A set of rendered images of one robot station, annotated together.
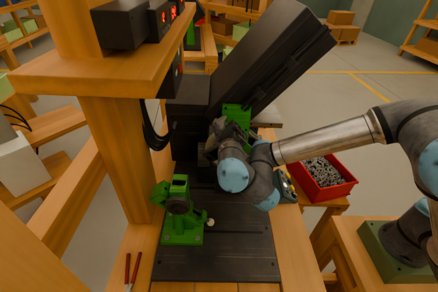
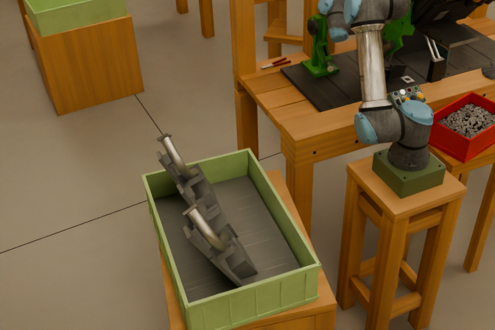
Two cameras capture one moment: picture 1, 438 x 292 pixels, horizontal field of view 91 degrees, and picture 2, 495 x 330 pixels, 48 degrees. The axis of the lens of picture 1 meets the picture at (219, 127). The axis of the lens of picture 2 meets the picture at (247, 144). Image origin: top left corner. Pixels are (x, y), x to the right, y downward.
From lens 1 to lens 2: 2.20 m
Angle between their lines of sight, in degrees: 55
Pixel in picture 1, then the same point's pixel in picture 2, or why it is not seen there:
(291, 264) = (337, 113)
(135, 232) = (300, 55)
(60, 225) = not seen: outside the picture
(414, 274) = (382, 160)
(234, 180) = (322, 3)
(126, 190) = (306, 15)
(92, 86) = not seen: outside the picture
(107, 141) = not seen: outside the picture
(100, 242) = not seen: hidden behind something
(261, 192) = (331, 22)
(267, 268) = (325, 104)
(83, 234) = not seen: hidden behind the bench
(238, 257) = (321, 92)
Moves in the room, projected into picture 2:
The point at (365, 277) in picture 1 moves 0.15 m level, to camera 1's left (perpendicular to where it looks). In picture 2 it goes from (367, 160) to (348, 139)
